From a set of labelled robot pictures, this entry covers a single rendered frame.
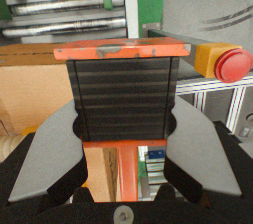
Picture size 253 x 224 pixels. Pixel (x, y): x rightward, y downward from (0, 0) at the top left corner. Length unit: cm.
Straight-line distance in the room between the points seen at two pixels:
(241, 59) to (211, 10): 114
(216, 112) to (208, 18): 80
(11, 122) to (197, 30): 136
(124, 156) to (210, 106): 137
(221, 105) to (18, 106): 146
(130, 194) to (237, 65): 29
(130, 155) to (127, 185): 5
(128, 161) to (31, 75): 22
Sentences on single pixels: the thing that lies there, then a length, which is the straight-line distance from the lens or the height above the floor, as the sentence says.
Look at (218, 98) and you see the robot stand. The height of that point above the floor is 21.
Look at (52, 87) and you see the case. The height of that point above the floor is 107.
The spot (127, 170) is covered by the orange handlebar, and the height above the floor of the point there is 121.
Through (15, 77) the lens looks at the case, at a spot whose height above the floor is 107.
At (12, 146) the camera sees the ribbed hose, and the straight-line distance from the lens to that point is 30.
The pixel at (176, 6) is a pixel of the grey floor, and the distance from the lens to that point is 138.
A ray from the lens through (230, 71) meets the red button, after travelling 36.
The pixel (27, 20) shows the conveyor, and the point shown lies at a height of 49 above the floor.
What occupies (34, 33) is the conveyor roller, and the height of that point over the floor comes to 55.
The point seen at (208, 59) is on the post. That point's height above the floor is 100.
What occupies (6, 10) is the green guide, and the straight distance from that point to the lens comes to 90.
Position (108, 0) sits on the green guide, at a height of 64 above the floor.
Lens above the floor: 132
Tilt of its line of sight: 63 degrees down
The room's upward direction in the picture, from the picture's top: 179 degrees clockwise
